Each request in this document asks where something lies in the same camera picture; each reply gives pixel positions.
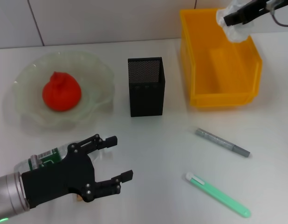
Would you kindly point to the black mesh pen holder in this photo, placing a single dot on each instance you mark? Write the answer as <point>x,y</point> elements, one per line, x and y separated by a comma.
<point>146,100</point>

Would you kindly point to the tan eraser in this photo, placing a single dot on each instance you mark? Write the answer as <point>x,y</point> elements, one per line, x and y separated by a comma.
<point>79,198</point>

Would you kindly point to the yellow plastic bin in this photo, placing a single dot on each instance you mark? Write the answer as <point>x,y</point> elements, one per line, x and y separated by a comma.
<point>218,77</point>

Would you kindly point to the clear green-label water bottle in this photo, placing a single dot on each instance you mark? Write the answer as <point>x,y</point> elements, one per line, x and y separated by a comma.
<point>50,155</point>

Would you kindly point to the mint green pen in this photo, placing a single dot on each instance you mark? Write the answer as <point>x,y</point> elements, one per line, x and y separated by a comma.
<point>218,194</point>

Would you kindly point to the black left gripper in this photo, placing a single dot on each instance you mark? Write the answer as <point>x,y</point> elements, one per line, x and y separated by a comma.
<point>57,179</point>

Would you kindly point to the white paper ball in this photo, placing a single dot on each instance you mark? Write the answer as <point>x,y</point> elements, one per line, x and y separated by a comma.
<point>237,33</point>

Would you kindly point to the grey glitter pen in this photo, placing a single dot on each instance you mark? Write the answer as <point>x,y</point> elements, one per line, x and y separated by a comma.
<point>221,142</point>

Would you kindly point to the translucent green glass fruit plate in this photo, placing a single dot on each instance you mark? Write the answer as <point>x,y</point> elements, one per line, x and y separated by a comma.
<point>92,77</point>

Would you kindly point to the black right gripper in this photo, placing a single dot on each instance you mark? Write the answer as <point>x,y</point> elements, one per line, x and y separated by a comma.
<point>262,5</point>

